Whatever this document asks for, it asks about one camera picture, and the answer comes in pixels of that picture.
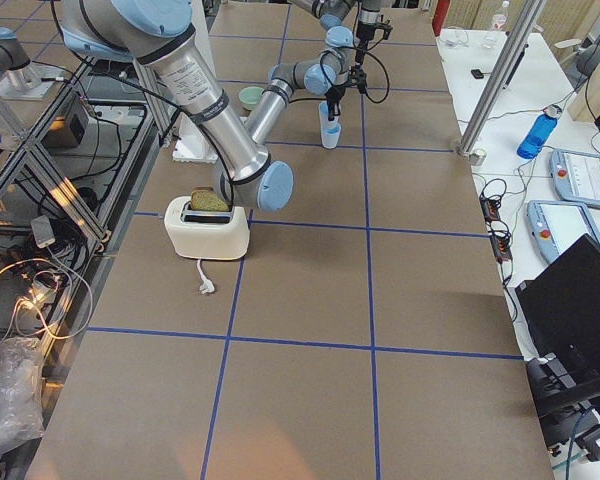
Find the aluminium frame post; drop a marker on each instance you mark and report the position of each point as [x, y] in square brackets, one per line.
[510, 53]

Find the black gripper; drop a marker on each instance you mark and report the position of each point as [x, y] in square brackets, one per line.
[333, 96]

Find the blue water bottle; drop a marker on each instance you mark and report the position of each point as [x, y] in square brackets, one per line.
[540, 132]

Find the black laptop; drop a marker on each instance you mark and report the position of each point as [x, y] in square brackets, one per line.
[561, 306]

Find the light blue cup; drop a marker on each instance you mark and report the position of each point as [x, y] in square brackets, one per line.
[330, 136]
[327, 121]

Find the cream toaster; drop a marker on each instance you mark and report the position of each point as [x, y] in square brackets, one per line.
[204, 234]

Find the teach pendant upper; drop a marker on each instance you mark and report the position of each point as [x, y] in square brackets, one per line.
[576, 176]

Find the teach pendant lower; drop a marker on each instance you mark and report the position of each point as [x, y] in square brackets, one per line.
[557, 225]

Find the bread slice in toaster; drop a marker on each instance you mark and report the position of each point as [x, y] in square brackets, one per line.
[205, 199]

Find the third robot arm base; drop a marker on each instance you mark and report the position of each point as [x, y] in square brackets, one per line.
[20, 78]

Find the green bowl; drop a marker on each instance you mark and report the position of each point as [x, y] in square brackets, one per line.
[250, 96]

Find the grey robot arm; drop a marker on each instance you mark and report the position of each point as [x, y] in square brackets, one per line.
[160, 36]
[325, 76]

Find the teach pendant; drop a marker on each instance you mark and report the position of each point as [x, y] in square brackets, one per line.
[557, 225]
[576, 176]

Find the clear plastic bag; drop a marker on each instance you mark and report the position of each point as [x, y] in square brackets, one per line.
[21, 417]

